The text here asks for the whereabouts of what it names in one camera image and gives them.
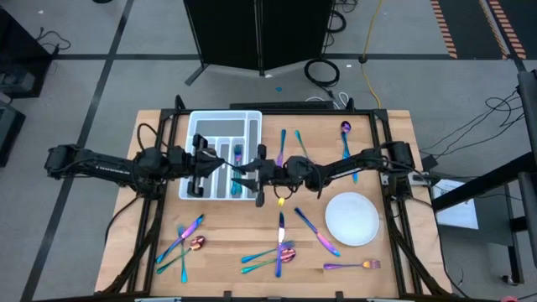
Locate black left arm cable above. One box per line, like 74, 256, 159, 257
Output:
136, 122, 169, 154

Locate black equipment stand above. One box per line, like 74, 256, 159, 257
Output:
430, 69, 537, 286

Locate coiled black floor cable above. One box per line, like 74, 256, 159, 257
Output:
303, 58, 341, 88

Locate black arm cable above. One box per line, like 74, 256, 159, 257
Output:
272, 165, 325, 201
136, 122, 169, 154

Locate white round plate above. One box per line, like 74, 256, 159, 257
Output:
324, 191, 381, 247

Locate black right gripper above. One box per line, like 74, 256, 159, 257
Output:
230, 144, 291, 208

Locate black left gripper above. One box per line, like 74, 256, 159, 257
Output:
179, 133, 230, 199

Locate white paper sheet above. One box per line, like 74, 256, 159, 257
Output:
431, 179, 480, 231

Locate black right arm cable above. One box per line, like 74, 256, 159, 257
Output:
272, 165, 325, 201

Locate black partition panel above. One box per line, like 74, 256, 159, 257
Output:
183, 0, 336, 87

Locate iridescent rainbow spoon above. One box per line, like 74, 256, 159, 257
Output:
155, 235, 207, 275
340, 120, 359, 185
293, 129, 310, 160
241, 247, 298, 275

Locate black mat orange stripes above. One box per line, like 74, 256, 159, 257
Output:
430, 0, 537, 60

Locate black cabinet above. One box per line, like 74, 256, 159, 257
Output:
0, 8, 54, 100

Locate yellow cable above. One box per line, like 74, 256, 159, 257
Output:
359, 0, 385, 109

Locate dark grey case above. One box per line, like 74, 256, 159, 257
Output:
0, 100, 26, 169

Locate white plastic cutlery tray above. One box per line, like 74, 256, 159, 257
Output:
178, 110, 263, 201

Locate white cable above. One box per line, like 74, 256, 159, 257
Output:
305, 91, 350, 111

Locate black cable coil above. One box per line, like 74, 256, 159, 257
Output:
326, 0, 357, 35

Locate tangled black floor cables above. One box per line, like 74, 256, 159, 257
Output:
419, 86, 525, 159

